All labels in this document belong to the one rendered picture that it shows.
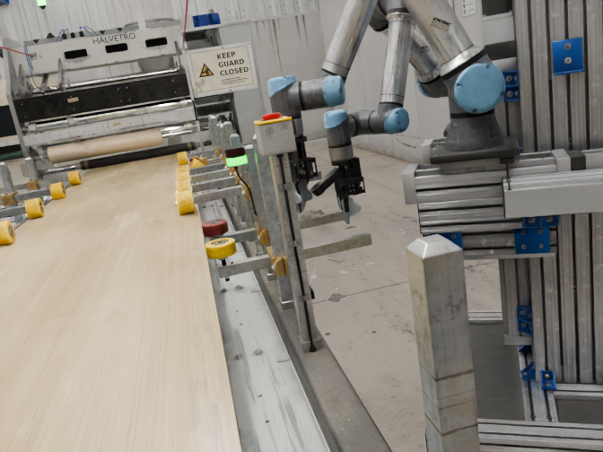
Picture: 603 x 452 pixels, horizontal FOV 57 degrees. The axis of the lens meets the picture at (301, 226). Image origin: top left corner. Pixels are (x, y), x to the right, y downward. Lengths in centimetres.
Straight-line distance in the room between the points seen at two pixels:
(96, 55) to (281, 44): 652
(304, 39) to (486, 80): 947
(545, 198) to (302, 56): 948
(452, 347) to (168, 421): 41
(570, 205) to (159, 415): 106
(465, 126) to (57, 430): 118
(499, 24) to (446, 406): 143
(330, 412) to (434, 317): 62
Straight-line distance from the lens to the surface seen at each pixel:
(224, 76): 419
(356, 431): 101
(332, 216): 178
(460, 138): 155
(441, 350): 48
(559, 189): 145
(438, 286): 46
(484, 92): 140
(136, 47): 450
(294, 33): 1076
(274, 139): 113
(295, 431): 118
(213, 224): 171
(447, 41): 141
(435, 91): 212
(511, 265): 190
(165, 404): 81
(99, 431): 80
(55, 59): 457
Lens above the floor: 129
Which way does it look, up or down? 15 degrees down
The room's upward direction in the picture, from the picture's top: 9 degrees counter-clockwise
